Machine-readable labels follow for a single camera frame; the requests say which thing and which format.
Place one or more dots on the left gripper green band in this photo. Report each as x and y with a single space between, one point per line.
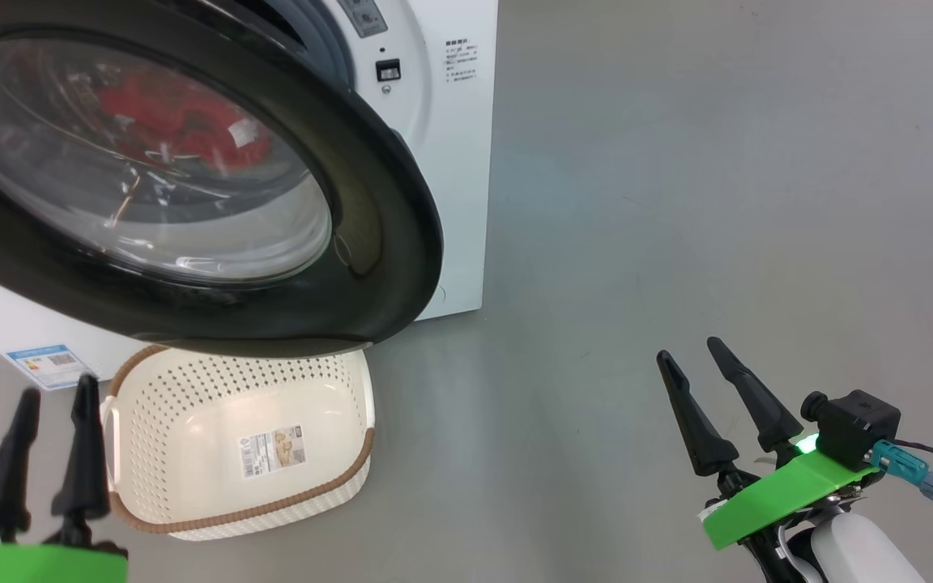
37 565

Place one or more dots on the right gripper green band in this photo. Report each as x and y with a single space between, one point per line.
774 502

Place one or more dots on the plain red garment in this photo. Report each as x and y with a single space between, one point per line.
142 105

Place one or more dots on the black-rimmed glass washer door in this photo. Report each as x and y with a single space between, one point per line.
369 243

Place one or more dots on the cream perforated laundry basket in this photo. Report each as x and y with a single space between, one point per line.
191 413

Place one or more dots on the basket product label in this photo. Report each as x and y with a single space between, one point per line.
272 451

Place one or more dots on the white front-load washing machine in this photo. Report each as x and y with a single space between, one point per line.
458 202

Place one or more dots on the black door lock socket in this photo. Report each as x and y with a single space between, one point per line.
388 70

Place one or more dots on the grey rubber door gasket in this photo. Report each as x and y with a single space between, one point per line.
321 32

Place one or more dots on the blue energy label sticker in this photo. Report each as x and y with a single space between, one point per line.
49 366

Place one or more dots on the printed instruction text label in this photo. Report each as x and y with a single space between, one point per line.
461 61

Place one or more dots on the grey warning sticker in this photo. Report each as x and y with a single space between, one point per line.
363 16

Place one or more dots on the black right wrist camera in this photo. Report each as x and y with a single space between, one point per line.
859 425

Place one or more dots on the teal right camera connector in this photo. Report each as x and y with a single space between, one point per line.
904 465

